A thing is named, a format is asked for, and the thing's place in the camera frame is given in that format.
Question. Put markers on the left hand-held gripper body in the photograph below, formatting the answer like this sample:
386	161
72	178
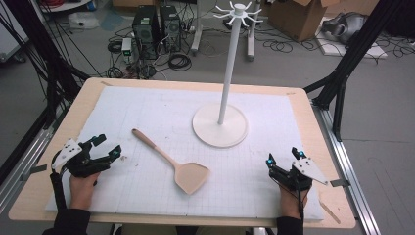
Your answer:
78	163

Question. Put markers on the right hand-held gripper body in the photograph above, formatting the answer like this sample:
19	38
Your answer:
301	173

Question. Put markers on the person's left hand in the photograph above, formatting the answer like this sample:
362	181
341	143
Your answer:
82	191

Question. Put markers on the person's right hand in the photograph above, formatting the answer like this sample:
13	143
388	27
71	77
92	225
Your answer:
291	202

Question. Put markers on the grey tape tab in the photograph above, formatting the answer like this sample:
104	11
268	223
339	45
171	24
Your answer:
340	182
36	170

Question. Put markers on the thin wooden strip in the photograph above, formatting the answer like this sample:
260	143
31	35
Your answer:
330	212

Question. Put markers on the white grid mat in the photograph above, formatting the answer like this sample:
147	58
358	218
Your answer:
147	196

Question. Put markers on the white utensil rack stand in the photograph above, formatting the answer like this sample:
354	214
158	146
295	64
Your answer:
219	125

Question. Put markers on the beige wooden spatula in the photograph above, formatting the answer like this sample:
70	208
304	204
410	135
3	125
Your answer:
187	174

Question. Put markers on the small white power device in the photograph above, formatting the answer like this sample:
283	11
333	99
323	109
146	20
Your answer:
126	49

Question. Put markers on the white foam board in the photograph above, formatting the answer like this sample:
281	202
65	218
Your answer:
352	50

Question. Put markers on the black computer tower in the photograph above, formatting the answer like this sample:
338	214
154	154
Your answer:
170	27
145	31

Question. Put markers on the clear plastic bag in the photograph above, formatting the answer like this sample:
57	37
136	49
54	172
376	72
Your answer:
83	20

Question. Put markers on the white stand leg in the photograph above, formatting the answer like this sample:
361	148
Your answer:
196	32
250	42

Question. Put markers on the grey bag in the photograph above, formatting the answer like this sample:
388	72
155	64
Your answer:
345	27

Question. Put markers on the brown cardboard box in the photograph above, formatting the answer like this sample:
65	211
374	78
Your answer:
297	18

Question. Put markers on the aluminium rail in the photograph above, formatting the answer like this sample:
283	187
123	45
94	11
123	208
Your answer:
345	153
23	163

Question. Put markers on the black metal frame strut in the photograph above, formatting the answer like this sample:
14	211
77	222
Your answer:
39	49
352	55

